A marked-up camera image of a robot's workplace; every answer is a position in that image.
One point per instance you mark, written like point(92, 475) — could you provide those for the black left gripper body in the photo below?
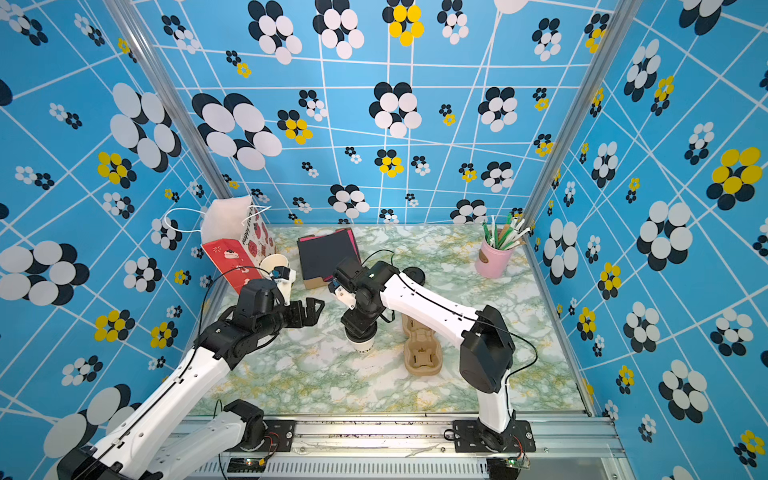
point(294, 314)

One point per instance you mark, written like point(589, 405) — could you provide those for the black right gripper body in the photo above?
point(359, 319)

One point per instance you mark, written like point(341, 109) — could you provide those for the white green paper cup stack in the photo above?
point(273, 260)

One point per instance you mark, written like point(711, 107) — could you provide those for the brown pulp cup carrier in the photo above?
point(423, 355)

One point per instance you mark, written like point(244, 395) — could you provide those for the black plastic cup lids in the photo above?
point(416, 274)

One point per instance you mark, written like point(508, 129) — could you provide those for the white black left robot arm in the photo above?
point(138, 448)

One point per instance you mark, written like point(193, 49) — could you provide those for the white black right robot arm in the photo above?
point(485, 345)

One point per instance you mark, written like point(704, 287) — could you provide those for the red white paper gift bag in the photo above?
point(236, 239)

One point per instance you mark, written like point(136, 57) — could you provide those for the pink cup straw holder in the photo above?
point(491, 263)

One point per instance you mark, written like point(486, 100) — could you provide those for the green white wrapped straws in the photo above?
point(508, 236)

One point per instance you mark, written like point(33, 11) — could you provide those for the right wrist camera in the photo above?
point(342, 294)

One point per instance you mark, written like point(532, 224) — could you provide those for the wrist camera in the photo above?
point(284, 277)
point(342, 294)

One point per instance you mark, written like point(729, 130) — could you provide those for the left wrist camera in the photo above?
point(284, 277)

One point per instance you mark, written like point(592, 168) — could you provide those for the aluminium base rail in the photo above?
point(439, 446)

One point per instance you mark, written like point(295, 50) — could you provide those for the left aluminium corner post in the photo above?
point(129, 24)

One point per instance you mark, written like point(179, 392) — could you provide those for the aluminium corner post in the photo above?
point(619, 25)
point(129, 24)

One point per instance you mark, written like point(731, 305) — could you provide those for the right aluminium corner post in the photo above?
point(619, 25)

